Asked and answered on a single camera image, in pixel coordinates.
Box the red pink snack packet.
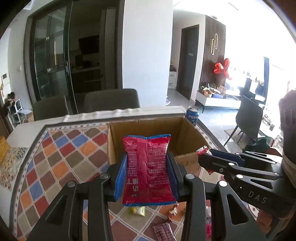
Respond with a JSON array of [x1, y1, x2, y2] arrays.
[[196, 145, 213, 175]]

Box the red gold candy wrapper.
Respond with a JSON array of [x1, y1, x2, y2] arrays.
[[168, 203, 179, 220]]

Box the maroon striped snack bar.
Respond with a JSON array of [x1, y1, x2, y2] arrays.
[[152, 222, 176, 241]]

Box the magenta snack bag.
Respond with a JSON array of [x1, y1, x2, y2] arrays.
[[122, 134, 176, 206]]

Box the green yellow small candy packet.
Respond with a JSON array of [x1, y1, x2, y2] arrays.
[[128, 206, 146, 217]]

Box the cardboard box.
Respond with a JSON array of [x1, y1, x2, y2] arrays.
[[107, 117, 218, 174]]

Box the dark side chair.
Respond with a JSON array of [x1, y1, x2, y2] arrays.
[[224, 95, 263, 146]]

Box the blue pepsi can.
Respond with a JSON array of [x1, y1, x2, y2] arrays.
[[185, 106, 199, 126]]

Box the white low tv cabinet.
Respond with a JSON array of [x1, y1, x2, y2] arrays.
[[196, 92, 241, 112]]

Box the colourful diamond tablecloth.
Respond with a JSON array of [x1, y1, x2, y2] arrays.
[[10, 118, 224, 240]]

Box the patterned place mat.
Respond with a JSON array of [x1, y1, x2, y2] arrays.
[[1, 147, 29, 191]]

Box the red balloon decoration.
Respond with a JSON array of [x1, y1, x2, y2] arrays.
[[213, 58, 231, 80]]

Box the woven yellow tissue box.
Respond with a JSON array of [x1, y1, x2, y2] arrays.
[[0, 136, 10, 163]]

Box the dark interior door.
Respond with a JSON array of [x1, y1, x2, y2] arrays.
[[176, 25, 199, 100]]

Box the dark dining chair left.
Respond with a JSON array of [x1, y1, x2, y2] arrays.
[[33, 95, 69, 121]]

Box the dark dining chair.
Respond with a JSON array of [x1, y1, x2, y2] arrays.
[[82, 88, 140, 113], [33, 95, 69, 121]]

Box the white shelf with toy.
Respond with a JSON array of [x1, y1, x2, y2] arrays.
[[4, 92, 33, 128]]

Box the dark dining chair right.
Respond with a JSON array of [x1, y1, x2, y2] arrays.
[[82, 88, 140, 113]]

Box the black glass sliding door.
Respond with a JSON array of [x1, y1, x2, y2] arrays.
[[23, 1, 122, 114]]

